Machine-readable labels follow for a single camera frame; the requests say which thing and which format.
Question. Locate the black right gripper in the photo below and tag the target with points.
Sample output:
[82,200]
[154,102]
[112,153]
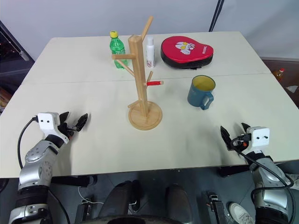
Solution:
[238,143]

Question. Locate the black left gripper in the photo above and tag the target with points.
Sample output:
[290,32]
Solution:
[68,130]

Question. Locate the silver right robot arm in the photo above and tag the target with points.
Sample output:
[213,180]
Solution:
[273,198]

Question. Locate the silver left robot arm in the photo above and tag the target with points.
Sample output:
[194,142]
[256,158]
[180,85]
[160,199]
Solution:
[35,168]

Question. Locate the wooden mug tree stand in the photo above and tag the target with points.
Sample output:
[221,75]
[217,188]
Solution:
[140,70]

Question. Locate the blue mug yellow inside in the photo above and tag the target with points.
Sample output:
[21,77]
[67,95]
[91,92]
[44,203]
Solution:
[196,95]

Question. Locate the white paper scrap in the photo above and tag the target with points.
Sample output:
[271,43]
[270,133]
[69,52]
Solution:
[293,88]

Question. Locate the orange bottle red cap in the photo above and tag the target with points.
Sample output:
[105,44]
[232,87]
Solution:
[279,74]

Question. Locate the brown cardboard clutter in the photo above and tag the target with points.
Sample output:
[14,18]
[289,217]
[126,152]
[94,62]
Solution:
[3,96]

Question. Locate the white sneaker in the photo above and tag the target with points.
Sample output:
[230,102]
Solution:
[240,213]

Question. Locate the green bottle yellow cap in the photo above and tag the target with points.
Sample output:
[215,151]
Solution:
[116,45]

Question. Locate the red black paddle case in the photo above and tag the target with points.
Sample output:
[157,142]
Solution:
[187,53]

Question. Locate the white slim bottle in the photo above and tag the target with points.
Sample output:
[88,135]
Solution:
[150,52]

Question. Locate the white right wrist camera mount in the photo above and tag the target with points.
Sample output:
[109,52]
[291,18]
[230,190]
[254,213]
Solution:
[260,137]

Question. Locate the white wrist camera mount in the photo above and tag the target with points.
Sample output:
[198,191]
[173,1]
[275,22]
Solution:
[260,137]
[46,121]

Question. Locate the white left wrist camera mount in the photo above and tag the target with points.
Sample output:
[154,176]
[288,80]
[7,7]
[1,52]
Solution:
[46,121]

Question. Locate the black table frame bar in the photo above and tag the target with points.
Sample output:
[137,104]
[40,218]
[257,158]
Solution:
[231,170]
[70,181]

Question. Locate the black floor bracket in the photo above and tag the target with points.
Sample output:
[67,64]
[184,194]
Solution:
[215,206]
[83,211]

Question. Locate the dark panel grey frame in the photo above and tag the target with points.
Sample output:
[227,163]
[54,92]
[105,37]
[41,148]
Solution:
[9,46]

